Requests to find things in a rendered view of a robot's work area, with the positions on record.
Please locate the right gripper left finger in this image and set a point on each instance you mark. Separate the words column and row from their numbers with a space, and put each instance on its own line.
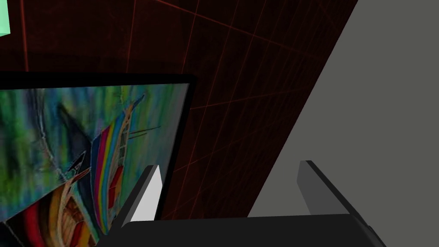
column 148, row 199

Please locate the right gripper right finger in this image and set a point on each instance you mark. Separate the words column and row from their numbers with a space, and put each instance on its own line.
column 322, row 195

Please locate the pale green panel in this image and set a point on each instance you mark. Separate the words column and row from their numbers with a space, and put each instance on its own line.
column 4, row 17

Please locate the colourful boat painting, black frame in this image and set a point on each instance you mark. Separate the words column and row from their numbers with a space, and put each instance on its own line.
column 79, row 154

